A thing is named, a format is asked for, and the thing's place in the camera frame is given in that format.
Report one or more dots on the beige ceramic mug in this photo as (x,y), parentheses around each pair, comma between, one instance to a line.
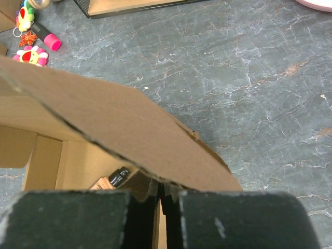
(39,4)

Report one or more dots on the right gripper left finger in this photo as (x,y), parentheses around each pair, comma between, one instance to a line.
(120,218)

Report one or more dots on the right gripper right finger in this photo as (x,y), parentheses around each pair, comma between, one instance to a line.
(235,219)

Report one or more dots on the brown small bottle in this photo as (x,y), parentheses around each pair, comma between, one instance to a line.
(112,181)

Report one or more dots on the pink flower plush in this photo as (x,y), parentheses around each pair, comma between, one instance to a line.
(33,55)

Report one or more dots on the small orange flower charm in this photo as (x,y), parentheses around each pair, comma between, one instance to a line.
(27,39)

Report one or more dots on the pink black highlighter pen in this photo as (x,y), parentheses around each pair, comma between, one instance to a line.
(50,40)

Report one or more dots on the cardboard box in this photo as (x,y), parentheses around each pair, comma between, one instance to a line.
(8,10)
(3,50)
(68,131)

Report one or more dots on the black wire wooden shelf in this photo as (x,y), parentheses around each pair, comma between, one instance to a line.
(102,9)

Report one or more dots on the rainbow flower plush top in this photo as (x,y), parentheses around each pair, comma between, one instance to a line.
(24,19)

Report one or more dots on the pink round plate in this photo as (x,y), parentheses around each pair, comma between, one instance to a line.
(321,5)

